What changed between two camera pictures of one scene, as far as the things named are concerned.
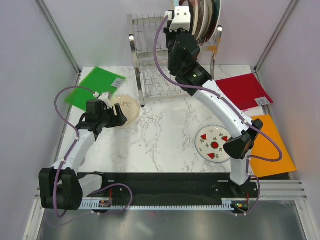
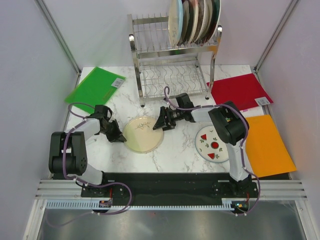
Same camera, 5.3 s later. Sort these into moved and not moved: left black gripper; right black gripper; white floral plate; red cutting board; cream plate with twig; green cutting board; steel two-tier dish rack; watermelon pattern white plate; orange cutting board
Moved: cream plate with twig; right black gripper; left black gripper
Not moved: steel two-tier dish rack; red cutting board; white floral plate; watermelon pattern white plate; orange cutting board; green cutting board
